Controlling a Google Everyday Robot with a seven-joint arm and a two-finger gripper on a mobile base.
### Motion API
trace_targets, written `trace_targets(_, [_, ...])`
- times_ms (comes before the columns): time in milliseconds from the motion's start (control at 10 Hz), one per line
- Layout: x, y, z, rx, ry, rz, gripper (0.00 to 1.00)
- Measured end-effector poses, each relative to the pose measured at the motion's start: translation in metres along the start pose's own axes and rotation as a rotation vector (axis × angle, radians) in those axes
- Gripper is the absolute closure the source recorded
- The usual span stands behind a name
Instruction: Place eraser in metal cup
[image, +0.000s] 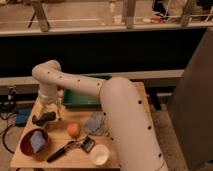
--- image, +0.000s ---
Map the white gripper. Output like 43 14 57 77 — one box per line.
32 91 61 126

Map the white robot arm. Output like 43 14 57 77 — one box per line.
32 60 169 171

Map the small black eraser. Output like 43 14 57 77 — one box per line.
80 138 95 153

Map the white metal cup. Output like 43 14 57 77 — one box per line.
89 144 110 166

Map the blue box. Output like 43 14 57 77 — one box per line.
15 108 31 127

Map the orange fruit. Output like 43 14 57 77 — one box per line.
67 123 80 139

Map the green plastic bin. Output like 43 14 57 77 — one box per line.
62 75 111 108

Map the red bowl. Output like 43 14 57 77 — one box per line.
20 128 49 157

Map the grey crumpled cloth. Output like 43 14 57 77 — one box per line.
84 111 105 136

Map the dark grey panel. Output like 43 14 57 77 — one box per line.
167 27 213 171

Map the black handled utensil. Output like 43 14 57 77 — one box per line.
47 140 80 163

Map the black cable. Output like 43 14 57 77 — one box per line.
1 111 21 154

